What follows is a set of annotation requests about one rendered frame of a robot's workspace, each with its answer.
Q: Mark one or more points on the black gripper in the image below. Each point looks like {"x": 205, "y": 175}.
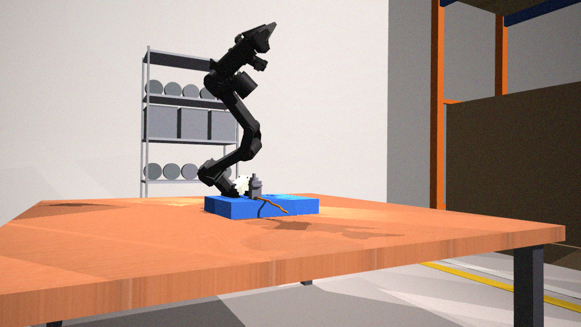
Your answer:
{"x": 256, "y": 39}

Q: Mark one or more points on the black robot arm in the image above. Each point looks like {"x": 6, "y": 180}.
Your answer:
{"x": 223, "y": 83}

